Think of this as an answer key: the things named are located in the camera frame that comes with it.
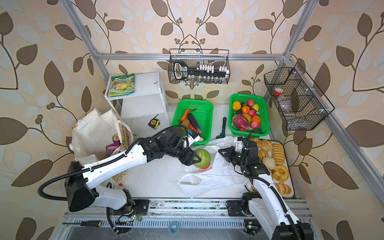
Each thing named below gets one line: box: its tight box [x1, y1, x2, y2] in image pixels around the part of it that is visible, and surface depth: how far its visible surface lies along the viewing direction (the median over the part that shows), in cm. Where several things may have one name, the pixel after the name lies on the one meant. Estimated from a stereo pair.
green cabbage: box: [194, 148, 212, 168], surface depth 70 cm
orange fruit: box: [242, 106, 250, 114], surface depth 113 cm
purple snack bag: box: [105, 139, 121, 157], surface depth 84 cm
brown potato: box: [181, 119, 190, 129], surface depth 106 cm
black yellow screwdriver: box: [62, 220, 103, 227], surface depth 71 cm
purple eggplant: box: [187, 112, 202, 134], surface depth 107 cm
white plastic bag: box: [177, 136, 252, 198], surface depth 75 cm
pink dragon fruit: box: [231, 114, 253, 131], surface depth 102 cm
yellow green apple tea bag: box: [108, 73, 136, 97], surface depth 84 cm
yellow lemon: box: [232, 100, 242, 111], surface depth 111 cm
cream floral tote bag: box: [69, 108, 134, 167], surface depth 80 cm
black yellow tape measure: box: [148, 113, 160, 130], surface depth 107 cm
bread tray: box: [250, 138, 295, 199], surface depth 90 cm
